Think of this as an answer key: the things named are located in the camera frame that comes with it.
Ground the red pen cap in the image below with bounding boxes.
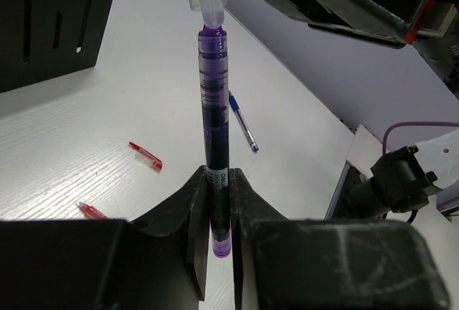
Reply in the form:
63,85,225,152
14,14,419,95
128,141,163,172

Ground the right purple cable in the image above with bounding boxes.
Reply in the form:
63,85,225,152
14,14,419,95
382,121,459,153

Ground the blue ballpoint pen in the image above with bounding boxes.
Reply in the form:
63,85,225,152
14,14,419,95
229,92,259,153

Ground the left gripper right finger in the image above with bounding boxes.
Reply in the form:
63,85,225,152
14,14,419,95
229,168,450,309

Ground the dark red gel pen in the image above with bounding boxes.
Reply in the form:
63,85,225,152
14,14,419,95
77,202,108,220

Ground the purple ink pen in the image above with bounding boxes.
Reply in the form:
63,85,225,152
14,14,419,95
198,25,232,258

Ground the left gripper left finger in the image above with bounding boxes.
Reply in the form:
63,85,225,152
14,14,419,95
1,167,209,309

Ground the black slotted organizer box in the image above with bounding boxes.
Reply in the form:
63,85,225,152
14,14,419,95
1,0,113,93

